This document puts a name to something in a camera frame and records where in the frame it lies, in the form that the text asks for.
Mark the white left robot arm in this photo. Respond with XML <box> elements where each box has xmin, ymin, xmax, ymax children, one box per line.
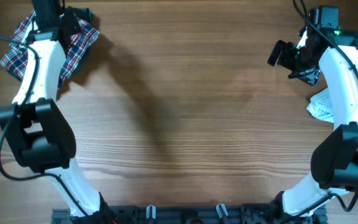
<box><xmin>0</xmin><ymin>2</ymin><xmax>106</xmax><ymax>223</ymax></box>

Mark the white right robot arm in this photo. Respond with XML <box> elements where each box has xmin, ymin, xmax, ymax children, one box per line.
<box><xmin>267</xmin><ymin>29</ymin><xmax>358</xmax><ymax>219</ymax></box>

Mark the light blue striped garment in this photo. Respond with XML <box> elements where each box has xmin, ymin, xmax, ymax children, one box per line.
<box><xmin>305</xmin><ymin>77</ymin><xmax>358</xmax><ymax>124</ymax></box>

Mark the plaid folded shirt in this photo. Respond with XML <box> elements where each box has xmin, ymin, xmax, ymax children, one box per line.
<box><xmin>0</xmin><ymin>9</ymin><xmax>100</xmax><ymax>90</ymax></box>

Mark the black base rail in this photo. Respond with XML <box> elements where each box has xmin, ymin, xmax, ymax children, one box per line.
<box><xmin>50</xmin><ymin>203</ymin><xmax>328</xmax><ymax>224</ymax></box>

